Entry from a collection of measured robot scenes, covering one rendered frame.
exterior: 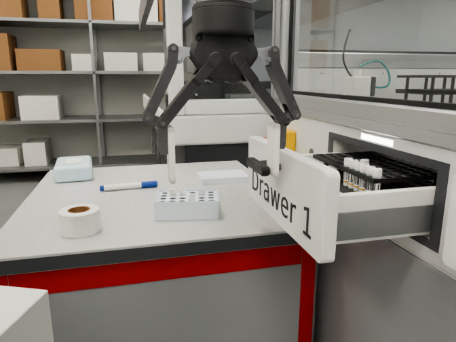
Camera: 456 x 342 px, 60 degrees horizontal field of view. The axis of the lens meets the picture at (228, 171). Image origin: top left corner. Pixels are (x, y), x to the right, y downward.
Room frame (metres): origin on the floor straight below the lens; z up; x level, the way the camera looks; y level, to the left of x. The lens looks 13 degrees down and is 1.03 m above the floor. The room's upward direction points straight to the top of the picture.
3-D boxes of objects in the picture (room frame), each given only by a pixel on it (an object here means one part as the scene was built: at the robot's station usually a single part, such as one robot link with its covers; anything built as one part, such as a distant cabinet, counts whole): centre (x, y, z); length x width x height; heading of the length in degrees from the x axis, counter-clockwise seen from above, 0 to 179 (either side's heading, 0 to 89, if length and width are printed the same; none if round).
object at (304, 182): (0.56, -0.08, 0.87); 0.29 x 0.02 x 0.11; 14
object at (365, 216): (0.61, -0.28, 0.86); 0.40 x 0.26 x 0.06; 104
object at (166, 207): (0.76, 0.08, 0.78); 0.12 x 0.08 x 0.04; 94
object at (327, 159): (0.58, -0.18, 0.90); 0.18 x 0.02 x 0.01; 14
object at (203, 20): (0.50, 0.01, 1.07); 0.08 x 0.07 x 0.09; 104
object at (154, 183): (0.94, 0.24, 0.77); 0.14 x 0.02 x 0.02; 109
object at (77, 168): (1.07, 0.43, 0.78); 0.15 x 0.10 x 0.04; 19
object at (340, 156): (0.60, -0.27, 0.87); 0.22 x 0.18 x 0.06; 104
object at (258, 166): (0.55, -0.05, 0.91); 0.07 x 0.04 x 0.01; 14
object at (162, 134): (0.48, 0.09, 0.96); 0.03 x 0.01 x 0.05; 104
